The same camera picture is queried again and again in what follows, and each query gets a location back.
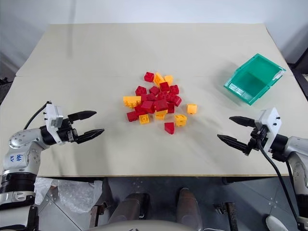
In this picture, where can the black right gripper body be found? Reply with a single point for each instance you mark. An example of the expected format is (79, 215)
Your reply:
(257, 139)

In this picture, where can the red wedge building block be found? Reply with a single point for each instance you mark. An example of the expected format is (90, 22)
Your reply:
(170, 128)

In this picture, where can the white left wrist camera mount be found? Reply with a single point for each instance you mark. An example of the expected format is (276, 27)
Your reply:
(54, 115)

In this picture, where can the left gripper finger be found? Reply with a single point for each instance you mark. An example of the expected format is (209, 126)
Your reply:
(83, 115)
(90, 135)

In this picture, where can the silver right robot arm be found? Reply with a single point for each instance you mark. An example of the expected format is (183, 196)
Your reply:
(297, 149)

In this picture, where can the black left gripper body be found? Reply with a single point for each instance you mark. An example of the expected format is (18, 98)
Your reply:
(68, 134)

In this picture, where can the white bin label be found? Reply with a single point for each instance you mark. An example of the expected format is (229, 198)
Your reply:
(278, 75)

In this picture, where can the white rounded object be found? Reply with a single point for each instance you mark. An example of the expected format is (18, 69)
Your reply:
(275, 222)

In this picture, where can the long yellow building block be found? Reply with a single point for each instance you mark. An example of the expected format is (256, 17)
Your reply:
(132, 99)

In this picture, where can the green plastic bin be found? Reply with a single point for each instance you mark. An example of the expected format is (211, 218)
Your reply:
(252, 81)

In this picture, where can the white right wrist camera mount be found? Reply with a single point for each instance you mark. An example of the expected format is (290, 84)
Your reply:
(272, 125)

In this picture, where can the dark metal rack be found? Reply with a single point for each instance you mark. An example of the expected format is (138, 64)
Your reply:
(299, 72)

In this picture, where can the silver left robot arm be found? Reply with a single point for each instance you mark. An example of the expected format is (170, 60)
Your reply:
(21, 149)

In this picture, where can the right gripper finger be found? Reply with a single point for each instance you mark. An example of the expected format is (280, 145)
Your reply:
(244, 121)
(233, 142)

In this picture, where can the rusty metal bracket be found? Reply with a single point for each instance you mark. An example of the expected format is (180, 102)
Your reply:
(97, 214)
(228, 214)

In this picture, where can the crumpled clear plastic sheet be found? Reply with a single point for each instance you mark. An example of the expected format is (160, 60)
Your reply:
(72, 195)

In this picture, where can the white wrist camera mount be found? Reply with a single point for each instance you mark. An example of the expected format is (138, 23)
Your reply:
(54, 115)
(272, 125)

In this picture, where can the beige rounded robot body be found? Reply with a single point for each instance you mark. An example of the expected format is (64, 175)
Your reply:
(144, 226)

